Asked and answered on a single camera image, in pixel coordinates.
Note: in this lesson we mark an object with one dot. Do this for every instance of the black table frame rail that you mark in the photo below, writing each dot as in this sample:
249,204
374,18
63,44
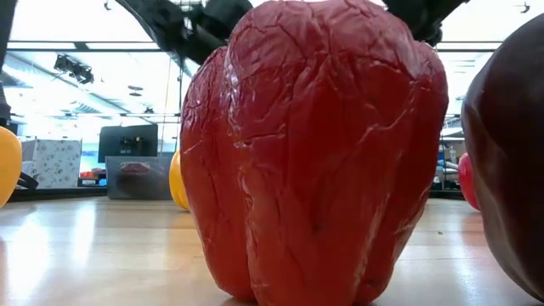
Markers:
55,194

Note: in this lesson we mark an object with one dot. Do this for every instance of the black monitor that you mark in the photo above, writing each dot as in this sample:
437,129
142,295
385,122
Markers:
127,142

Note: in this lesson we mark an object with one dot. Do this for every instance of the yellow bell pepper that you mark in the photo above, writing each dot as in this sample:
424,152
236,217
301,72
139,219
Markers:
176,183
8,166

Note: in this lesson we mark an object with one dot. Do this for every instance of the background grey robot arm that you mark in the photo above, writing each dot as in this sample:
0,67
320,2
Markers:
446,166

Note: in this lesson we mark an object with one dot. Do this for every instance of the black ceiling track light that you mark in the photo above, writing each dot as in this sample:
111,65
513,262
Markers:
74,69

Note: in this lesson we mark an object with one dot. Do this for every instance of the large red bell pepper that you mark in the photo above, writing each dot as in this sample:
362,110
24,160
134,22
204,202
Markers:
314,161

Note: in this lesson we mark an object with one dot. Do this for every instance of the small red bell pepper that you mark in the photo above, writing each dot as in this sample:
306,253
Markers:
466,183

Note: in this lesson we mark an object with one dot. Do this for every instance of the white printed box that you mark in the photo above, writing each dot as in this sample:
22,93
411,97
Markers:
53,163

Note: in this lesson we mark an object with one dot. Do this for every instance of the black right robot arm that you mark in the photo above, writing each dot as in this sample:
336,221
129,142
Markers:
425,6

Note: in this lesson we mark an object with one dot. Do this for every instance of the thick black horizontal frame bar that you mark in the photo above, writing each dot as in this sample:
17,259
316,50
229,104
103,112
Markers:
51,46

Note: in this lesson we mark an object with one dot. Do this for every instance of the thin black horizontal frame bar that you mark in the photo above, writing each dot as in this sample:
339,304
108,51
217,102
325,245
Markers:
144,115

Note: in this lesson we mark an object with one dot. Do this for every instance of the small orange tray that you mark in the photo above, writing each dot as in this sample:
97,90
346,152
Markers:
91,174

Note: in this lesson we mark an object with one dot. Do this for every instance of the grey translucent plastic basket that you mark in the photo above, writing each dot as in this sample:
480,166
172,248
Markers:
140,187

